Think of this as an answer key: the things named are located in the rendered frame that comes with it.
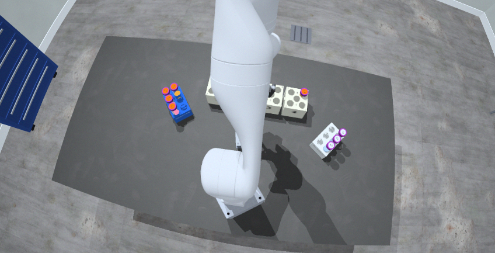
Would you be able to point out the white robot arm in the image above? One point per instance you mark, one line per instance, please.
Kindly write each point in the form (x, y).
(243, 45)

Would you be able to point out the blue tube rack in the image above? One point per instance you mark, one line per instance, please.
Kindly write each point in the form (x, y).
(182, 105)

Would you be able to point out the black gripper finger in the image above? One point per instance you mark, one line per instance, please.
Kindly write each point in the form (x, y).
(272, 89)

